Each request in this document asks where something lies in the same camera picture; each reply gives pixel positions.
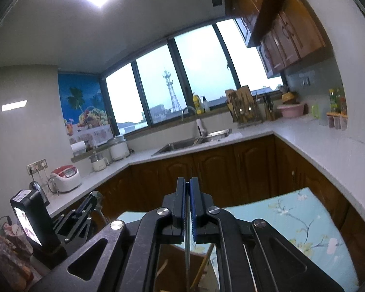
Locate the clear seasoning containers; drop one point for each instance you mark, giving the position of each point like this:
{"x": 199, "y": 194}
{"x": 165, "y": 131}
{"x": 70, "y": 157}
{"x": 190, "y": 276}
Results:
{"x": 337, "y": 121}

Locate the wooden cutting board rack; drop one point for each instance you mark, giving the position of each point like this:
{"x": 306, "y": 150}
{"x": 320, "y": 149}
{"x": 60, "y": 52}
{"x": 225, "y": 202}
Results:
{"x": 243, "y": 106}

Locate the light blue floral tablecloth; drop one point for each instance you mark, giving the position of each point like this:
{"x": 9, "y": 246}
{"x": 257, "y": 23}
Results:
{"x": 292, "y": 219}

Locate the wall power socket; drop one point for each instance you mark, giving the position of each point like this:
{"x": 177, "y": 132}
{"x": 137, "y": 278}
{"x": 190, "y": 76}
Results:
{"x": 36, "y": 166}

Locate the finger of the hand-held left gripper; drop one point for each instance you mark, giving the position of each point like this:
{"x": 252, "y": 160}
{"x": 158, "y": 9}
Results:
{"x": 85, "y": 208}
{"x": 73, "y": 228}

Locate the small white pot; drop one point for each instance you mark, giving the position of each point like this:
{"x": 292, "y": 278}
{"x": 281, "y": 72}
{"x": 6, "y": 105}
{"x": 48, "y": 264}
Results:
{"x": 98, "y": 164}

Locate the small rectangular light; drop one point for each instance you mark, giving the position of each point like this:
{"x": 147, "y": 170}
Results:
{"x": 14, "y": 105}

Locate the stainless steel sink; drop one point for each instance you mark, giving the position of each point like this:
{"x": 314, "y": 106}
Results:
{"x": 176, "y": 146}

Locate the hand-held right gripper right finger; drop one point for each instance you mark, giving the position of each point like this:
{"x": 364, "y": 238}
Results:
{"x": 194, "y": 216}

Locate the red and white rice cooker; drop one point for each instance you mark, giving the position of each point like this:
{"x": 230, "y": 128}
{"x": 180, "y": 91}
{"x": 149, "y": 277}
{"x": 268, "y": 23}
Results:
{"x": 65, "y": 178}

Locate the chrome kitchen faucet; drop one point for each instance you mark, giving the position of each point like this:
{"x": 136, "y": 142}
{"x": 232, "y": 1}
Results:
{"x": 188, "y": 108}

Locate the wall switches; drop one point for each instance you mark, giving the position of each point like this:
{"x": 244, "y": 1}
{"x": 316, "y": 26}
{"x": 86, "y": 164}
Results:
{"x": 305, "y": 81}

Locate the silver metal chopstick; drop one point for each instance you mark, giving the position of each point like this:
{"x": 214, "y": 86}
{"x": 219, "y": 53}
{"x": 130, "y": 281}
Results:
{"x": 187, "y": 249}

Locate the brown wooden lower cabinets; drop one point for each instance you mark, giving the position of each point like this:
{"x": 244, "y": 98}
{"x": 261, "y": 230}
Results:
{"x": 216, "y": 170}

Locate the kitchen window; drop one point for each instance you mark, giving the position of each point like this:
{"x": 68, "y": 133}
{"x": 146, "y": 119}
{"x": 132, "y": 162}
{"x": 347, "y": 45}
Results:
{"x": 200, "y": 67}

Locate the knife block with knives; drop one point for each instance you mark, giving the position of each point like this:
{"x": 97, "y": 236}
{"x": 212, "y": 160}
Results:
{"x": 269, "y": 109}

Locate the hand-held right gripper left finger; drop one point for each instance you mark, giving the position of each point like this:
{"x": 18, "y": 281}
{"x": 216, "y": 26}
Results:
{"x": 181, "y": 206}

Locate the lattice radio tower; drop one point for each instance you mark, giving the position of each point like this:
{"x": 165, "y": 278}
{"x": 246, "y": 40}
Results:
{"x": 171, "y": 91}

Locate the brown wooden upper cabinets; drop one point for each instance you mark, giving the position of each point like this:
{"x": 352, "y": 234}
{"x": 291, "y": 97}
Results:
{"x": 292, "y": 27}

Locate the white rice cooker silver lid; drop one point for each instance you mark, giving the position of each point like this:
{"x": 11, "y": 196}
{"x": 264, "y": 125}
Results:
{"x": 119, "y": 150}

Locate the wooden slatted utensil holder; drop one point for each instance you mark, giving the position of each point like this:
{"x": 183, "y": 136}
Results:
{"x": 173, "y": 267}

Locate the pink plastic basin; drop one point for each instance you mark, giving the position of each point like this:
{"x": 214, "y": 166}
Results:
{"x": 290, "y": 111}

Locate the tropical fruit wall poster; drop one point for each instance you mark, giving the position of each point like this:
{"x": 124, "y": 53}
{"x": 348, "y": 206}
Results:
{"x": 79, "y": 103}

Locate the paper towel roll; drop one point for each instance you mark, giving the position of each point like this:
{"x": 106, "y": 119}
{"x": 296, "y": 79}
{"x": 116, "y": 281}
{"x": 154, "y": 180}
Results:
{"x": 78, "y": 148}

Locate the yellow bowl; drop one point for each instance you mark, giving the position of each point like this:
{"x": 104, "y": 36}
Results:
{"x": 289, "y": 98}

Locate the green plastic cup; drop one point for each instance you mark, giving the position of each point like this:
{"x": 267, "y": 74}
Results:
{"x": 315, "y": 111}

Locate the floral printed cloth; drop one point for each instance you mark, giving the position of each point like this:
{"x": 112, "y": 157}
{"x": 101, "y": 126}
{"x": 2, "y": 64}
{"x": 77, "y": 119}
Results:
{"x": 6, "y": 258}

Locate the spice jars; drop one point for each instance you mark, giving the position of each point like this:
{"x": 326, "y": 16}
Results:
{"x": 337, "y": 102}

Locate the brown wooden cabinets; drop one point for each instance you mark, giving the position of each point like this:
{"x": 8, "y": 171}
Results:
{"x": 216, "y": 170}
{"x": 292, "y": 27}

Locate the yellow oil bottle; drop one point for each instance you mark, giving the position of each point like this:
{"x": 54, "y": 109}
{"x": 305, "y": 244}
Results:
{"x": 197, "y": 103}

